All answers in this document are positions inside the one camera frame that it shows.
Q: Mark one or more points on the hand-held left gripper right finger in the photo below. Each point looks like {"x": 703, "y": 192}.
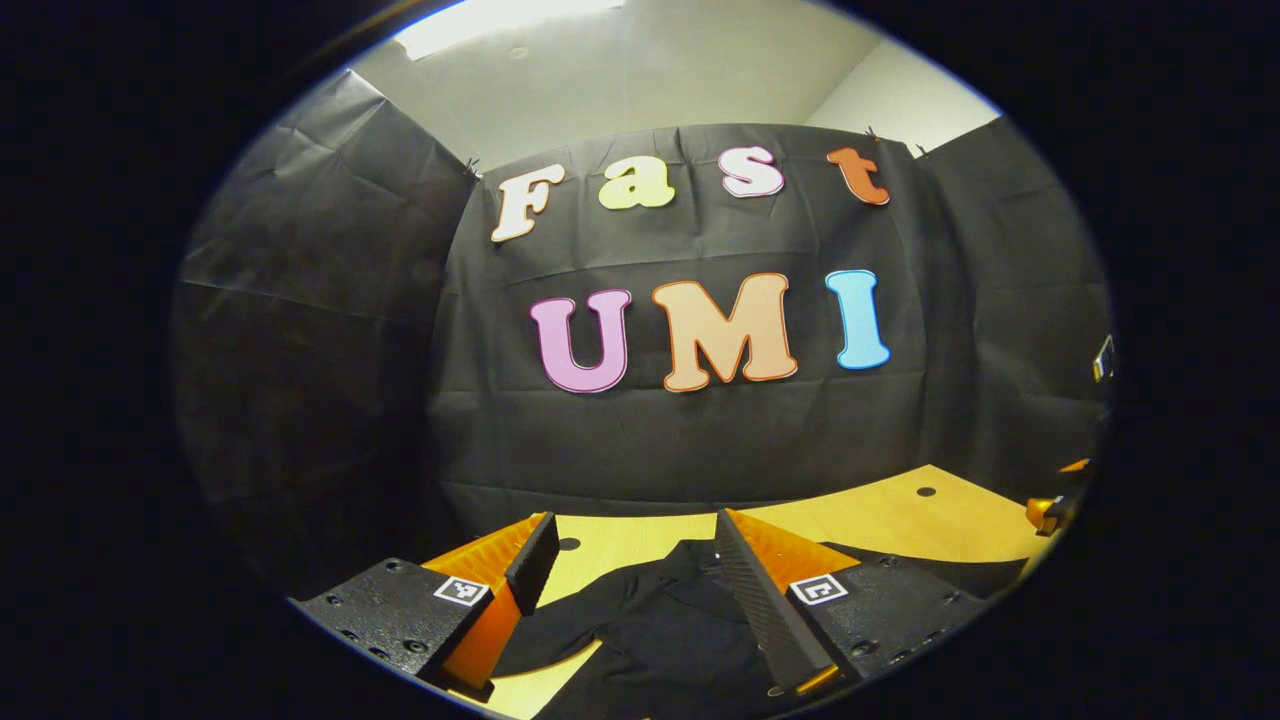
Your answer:
{"x": 765, "y": 610}

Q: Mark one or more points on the black button shirt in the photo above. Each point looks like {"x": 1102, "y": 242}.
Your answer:
{"x": 660, "y": 640}

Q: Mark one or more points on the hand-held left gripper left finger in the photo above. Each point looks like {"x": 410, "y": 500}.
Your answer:
{"x": 530, "y": 565}

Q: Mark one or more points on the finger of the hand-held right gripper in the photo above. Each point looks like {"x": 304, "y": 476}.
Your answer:
{"x": 1045, "y": 512}

